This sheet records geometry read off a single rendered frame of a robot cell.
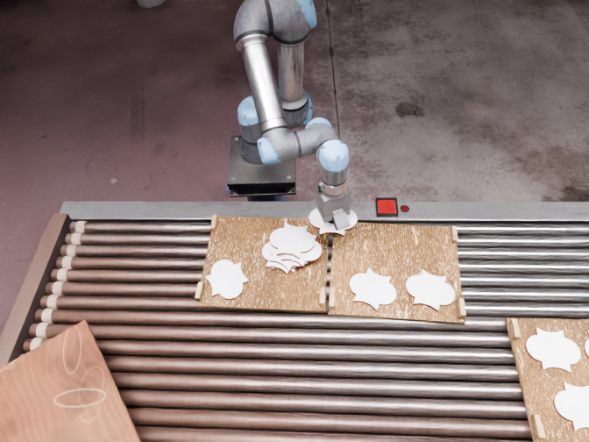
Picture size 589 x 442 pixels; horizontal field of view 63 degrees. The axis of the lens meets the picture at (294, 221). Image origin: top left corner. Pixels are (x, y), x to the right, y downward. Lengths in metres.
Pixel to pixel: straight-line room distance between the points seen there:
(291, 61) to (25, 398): 1.22
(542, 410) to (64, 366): 1.29
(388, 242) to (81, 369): 1.00
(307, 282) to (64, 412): 0.76
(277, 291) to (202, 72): 2.68
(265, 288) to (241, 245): 0.18
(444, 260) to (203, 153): 2.07
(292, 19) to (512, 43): 3.03
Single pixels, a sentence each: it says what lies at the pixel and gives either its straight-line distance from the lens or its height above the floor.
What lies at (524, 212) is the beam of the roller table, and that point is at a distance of 1.85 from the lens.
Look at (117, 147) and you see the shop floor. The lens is 3.53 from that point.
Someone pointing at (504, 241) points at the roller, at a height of 0.92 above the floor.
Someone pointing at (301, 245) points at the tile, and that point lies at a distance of 1.55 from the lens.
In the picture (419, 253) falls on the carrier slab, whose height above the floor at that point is 0.94.
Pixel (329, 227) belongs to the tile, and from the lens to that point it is 1.47.
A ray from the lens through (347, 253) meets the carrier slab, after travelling 1.60.
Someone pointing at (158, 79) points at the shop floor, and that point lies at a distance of 3.99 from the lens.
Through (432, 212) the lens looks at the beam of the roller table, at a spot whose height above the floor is 0.92.
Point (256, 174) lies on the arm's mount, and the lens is 1.81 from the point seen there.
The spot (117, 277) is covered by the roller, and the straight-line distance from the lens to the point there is 1.72.
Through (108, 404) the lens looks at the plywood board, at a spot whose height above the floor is 1.04.
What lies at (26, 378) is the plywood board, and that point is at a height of 1.04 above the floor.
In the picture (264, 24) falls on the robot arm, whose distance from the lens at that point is 1.44.
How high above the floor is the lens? 2.29
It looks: 54 degrees down
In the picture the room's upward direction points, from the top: 5 degrees counter-clockwise
